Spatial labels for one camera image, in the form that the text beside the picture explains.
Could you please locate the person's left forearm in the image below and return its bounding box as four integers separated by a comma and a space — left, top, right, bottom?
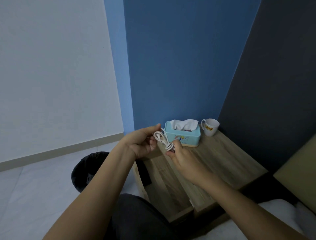
42, 141, 137, 240

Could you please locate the person's right forearm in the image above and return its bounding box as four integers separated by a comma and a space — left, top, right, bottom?
199, 176, 309, 240

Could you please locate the person's right hand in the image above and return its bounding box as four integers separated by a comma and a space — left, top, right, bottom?
165, 140, 214, 186

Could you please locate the wooden nightstand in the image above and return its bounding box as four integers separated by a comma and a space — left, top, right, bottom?
132, 129, 269, 223

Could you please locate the black waste bin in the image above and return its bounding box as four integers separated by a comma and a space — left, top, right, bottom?
71, 151, 110, 193

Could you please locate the person's dark trouser leg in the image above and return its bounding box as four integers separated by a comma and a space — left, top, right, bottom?
103, 193, 181, 240

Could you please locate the light blue tissue box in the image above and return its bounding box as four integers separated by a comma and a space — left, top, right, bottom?
164, 121, 201, 148

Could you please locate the white cable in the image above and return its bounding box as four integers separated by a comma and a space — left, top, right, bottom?
153, 128, 176, 152

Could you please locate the beige baseboard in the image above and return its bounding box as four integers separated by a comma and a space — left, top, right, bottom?
0, 133, 124, 172

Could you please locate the white tissue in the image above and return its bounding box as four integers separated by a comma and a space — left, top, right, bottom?
170, 119, 199, 131

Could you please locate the person's left hand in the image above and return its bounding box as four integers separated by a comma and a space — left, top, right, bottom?
122, 124, 161, 160

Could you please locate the beige headboard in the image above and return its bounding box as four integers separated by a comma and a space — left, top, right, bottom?
273, 134, 316, 213

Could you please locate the white mug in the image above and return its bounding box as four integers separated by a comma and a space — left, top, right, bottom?
201, 118, 220, 137

